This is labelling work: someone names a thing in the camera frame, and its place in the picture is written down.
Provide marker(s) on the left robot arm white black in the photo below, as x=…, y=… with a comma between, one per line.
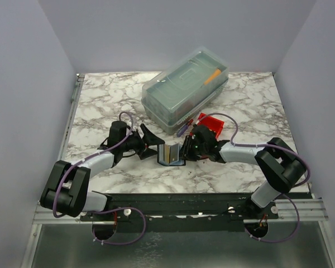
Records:
x=66, y=191

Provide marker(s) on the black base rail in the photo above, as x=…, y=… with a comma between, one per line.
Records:
x=179, y=213

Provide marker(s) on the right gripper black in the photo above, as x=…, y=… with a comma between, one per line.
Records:
x=185, y=151

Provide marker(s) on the clear plastic storage box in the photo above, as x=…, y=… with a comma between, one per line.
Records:
x=177, y=94

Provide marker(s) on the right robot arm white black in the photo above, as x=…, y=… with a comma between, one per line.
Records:
x=281, y=166

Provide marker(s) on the aluminium frame rail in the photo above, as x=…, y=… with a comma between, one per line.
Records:
x=310, y=210

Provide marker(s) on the red plastic bin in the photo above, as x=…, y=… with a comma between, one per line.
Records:
x=213, y=124

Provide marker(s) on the blue red screwdriver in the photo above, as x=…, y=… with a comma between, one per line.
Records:
x=184, y=128

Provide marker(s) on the orange tool inside box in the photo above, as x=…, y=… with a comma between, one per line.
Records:
x=213, y=76

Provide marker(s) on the black card holder wallet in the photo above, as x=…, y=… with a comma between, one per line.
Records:
x=169, y=155

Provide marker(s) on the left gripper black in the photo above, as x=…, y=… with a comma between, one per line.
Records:
x=148, y=139

